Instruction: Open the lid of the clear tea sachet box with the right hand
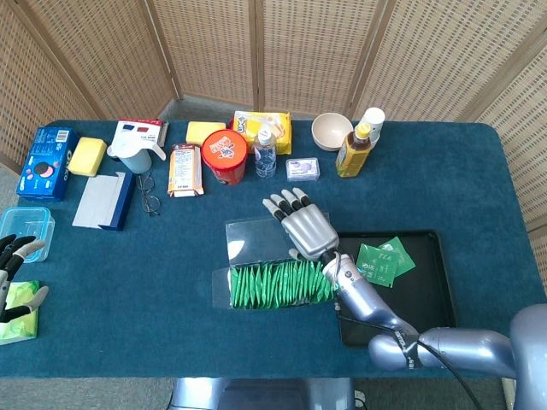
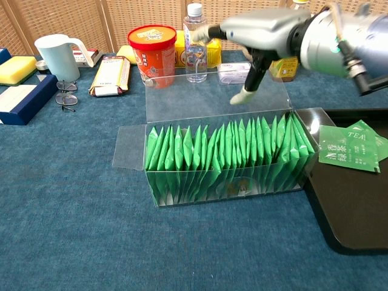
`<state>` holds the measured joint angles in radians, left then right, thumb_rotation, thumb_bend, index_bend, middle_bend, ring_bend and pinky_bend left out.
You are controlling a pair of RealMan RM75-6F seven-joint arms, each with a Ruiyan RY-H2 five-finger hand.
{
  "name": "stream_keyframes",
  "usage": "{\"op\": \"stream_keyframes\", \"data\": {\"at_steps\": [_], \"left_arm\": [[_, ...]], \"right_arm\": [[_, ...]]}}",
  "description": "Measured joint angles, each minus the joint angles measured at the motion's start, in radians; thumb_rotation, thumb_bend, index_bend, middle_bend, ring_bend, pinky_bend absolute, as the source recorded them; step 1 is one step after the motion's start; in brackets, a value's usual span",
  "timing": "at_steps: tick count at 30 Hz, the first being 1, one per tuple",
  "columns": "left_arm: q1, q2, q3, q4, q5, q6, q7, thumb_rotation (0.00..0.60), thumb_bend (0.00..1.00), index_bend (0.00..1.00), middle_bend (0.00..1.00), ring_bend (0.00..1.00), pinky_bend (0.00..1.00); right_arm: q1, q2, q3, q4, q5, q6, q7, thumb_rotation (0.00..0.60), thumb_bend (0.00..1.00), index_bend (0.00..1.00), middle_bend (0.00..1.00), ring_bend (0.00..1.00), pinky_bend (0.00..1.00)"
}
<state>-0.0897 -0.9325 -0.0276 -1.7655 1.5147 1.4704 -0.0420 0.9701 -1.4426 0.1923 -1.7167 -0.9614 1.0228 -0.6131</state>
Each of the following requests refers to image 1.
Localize clear water bottle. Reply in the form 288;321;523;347
252;127;278;179

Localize yellow tea drink bottle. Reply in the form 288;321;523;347
335;122;373;179

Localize row of green tea bags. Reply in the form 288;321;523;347
229;259;337;309

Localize white orange cracker pack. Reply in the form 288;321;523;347
167;143;205;200

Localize green tissue pack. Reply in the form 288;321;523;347
0;280;41;346

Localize navy blue open box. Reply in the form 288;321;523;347
71;170;137;232

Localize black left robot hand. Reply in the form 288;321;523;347
0;233;50;324

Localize yellow snack package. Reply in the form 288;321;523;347
230;110;294;155

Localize beige bowl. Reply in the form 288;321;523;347
310;112;355;153

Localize plain yellow sponge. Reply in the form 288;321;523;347
185;121;226;146

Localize white paper cup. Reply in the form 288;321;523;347
357;106;386;144

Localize yellow sponge with green pad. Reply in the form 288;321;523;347
67;136;108;178

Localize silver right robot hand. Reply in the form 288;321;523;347
261;186;341;262

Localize small white tissue pack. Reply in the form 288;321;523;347
285;156;321;184

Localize green tea bag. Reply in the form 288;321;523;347
379;236;417;278
356;243;398;288

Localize clear plastic tea box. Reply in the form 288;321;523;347
212;211;343;312

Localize silver robot torso base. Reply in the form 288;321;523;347
168;378;358;410

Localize white 3D glasses box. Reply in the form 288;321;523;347
111;118;170;149

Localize black plastic tray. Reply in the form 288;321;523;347
335;229;457;348

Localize blue Oreo box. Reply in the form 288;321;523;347
15;126;80;202

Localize clear plastic food container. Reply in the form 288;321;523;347
0;207;56;264

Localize woven rattan folding screen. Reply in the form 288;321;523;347
0;0;547;231

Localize red instant noodle cup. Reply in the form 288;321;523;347
200;129;250;186

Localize thin-framed eyeglasses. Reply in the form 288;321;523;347
136;173;162;218

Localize pale blue kettle jug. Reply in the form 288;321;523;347
106;138;167;175

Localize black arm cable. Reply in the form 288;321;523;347
335;298;486;410

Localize teal table cloth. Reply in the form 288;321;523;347
0;119;547;380

